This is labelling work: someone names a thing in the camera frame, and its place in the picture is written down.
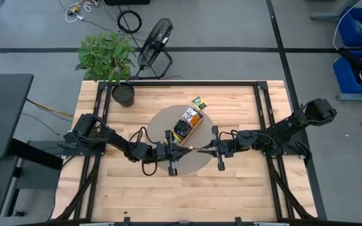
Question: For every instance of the black aluminium table frame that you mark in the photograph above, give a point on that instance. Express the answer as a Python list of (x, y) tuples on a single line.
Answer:
[(200, 83)]

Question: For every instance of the blue storage bin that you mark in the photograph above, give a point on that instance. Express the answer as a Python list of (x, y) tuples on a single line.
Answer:
[(347, 28), (344, 78)]

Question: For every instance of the wooden three-compartment organizer box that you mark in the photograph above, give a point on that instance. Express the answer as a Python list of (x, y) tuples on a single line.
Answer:
[(196, 128)]

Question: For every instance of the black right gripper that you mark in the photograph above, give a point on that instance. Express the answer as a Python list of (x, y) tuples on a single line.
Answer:
[(229, 147)]

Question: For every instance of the green potted plant black pot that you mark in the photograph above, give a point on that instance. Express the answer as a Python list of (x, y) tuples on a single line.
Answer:
[(105, 56)]

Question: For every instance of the grey metal stand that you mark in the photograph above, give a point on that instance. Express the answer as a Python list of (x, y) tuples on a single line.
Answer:
[(325, 15)]

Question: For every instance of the black floor fan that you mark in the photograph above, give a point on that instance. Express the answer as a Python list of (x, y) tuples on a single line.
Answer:
[(157, 44)]

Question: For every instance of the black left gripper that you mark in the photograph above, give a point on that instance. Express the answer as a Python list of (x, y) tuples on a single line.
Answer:
[(163, 152)]

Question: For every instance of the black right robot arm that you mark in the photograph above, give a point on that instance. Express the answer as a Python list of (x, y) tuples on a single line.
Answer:
[(288, 124)]

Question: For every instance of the black desk foot bar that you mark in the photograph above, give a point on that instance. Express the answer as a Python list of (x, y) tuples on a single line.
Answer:
[(33, 153)]

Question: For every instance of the black box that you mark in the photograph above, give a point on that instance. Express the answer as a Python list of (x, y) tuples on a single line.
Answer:
[(127, 2)]

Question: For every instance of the grey bin stand base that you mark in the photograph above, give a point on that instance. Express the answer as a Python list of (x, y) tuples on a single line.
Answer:
[(357, 96)]

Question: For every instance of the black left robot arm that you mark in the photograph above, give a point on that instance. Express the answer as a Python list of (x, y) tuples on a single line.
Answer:
[(112, 139)]

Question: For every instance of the dark grey desk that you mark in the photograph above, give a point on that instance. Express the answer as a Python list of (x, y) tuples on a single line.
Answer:
[(2, 175)]

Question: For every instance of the round grey mat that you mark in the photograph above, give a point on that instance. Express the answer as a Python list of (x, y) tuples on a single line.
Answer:
[(162, 122)]

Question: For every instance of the black desk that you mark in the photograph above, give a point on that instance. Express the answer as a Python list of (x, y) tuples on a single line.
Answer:
[(5, 119)]

